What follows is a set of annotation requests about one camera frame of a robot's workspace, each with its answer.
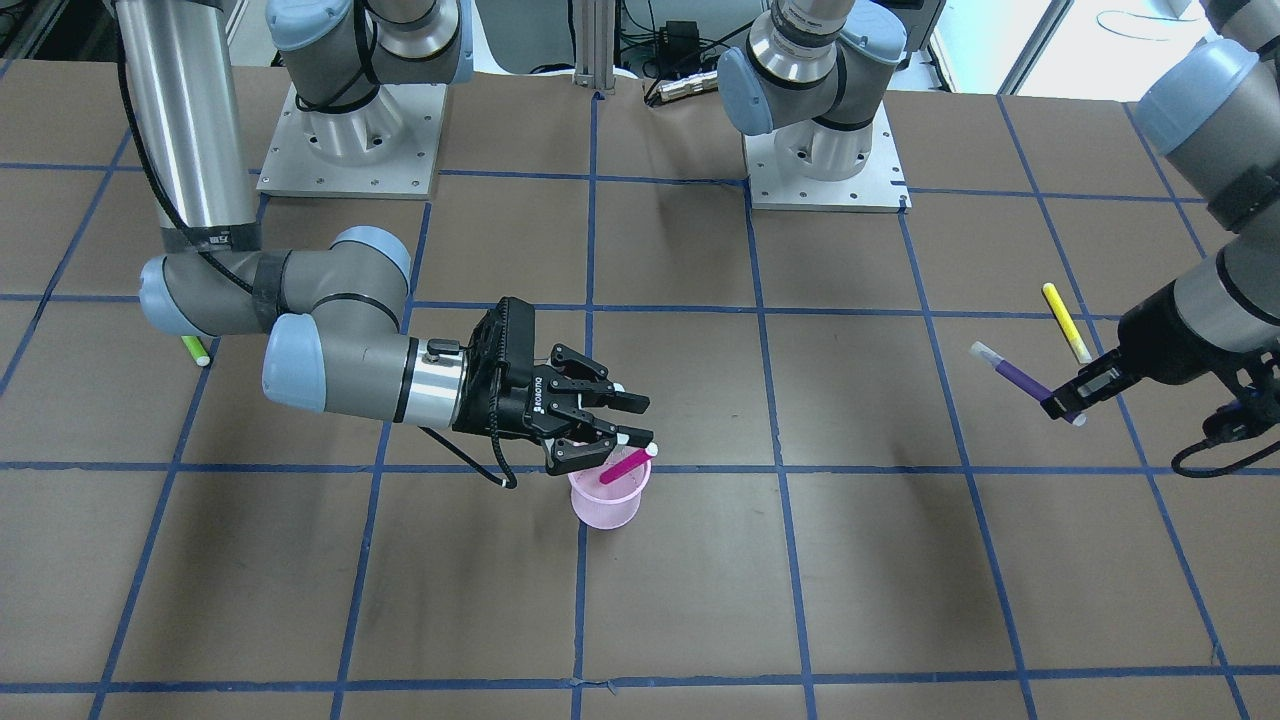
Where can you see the pink mesh cup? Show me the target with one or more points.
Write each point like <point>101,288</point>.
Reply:
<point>608,506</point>

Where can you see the pink marker pen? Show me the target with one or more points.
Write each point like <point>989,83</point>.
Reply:
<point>628,465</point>

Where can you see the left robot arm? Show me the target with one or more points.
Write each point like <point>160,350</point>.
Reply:
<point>1213,117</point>

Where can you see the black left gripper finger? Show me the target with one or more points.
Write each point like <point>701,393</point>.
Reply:
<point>1091,386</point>

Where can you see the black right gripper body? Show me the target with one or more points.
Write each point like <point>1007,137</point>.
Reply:
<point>519,414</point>

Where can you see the aluminium frame post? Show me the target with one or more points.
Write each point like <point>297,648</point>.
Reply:
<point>594,26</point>

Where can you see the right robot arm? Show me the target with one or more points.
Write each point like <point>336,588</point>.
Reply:
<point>334,318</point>

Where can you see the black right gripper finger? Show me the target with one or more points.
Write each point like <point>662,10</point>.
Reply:
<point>616,398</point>
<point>632,436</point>

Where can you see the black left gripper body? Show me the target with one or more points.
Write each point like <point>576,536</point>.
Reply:
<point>1150,335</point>

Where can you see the yellow marker pen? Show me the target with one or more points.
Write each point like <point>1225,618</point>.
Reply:
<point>1066,324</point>

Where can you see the green marker pen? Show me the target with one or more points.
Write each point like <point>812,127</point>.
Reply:
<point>196,350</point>

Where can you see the purple marker pen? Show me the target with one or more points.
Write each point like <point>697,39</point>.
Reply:
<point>1010,372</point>

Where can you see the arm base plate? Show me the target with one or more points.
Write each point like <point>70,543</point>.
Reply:
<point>808,167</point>
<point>386,150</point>

